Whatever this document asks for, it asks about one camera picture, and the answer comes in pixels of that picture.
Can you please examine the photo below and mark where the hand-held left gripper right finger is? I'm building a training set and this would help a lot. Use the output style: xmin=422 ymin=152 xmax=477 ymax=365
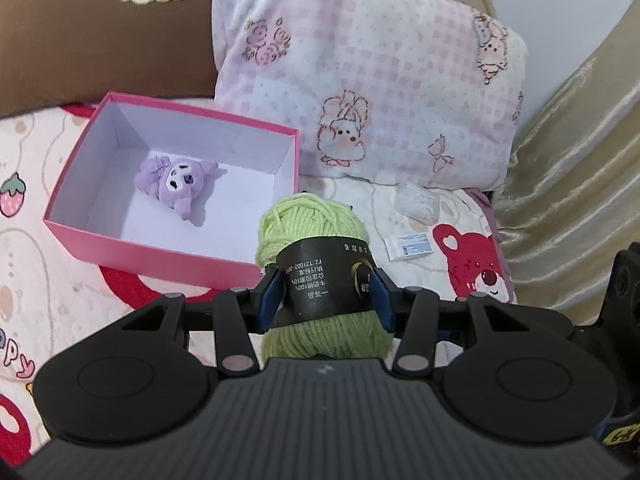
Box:
xmin=370 ymin=267 xmax=523 ymax=378

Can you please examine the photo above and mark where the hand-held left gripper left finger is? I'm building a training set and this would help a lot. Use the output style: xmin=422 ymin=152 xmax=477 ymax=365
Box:
xmin=122 ymin=265 xmax=287 ymax=378

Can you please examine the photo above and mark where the green yarn ball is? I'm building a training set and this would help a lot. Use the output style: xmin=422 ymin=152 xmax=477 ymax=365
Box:
xmin=255 ymin=192 xmax=396 ymax=361

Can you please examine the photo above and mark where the clear plastic packet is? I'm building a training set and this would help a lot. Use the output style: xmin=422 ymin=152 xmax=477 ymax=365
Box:
xmin=395 ymin=183 xmax=441 ymax=223

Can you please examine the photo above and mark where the pink cardboard box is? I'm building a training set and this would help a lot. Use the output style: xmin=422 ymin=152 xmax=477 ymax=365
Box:
xmin=42 ymin=91 xmax=301 ymax=291

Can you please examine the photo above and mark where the purple plush toy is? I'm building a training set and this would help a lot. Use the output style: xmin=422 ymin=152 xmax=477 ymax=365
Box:
xmin=132 ymin=156 xmax=219 ymax=222

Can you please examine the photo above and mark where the small white blue carton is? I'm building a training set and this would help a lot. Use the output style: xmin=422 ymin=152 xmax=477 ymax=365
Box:
xmin=384 ymin=232 xmax=435 ymax=262

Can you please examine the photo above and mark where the gold satin curtain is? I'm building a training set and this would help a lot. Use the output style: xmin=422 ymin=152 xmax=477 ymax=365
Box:
xmin=492 ymin=10 xmax=640 ymax=331

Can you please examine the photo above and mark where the printed bear blanket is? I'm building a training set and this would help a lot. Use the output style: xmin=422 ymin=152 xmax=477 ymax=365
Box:
xmin=0 ymin=100 xmax=521 ymax=466

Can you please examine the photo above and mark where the pink checked pillow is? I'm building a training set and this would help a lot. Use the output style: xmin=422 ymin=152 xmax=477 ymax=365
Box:
xmin=210 ymin=0 xmax=531 ymax=191

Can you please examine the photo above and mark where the brown cloud cushion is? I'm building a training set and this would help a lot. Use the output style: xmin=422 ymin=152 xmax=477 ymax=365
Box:
xmin=0 ymin=0 xmax=226 ymax=121

